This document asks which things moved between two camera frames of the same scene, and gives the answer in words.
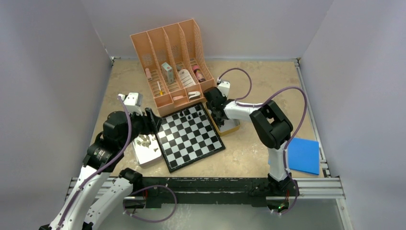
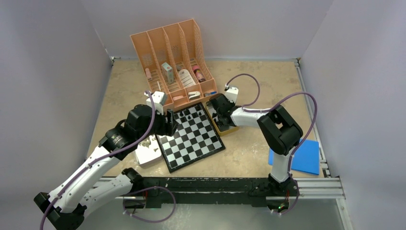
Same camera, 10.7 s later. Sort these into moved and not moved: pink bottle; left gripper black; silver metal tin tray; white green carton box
Moved: left gripper black
Not moved: white green carton box; pink bottle; silver metal tin tray
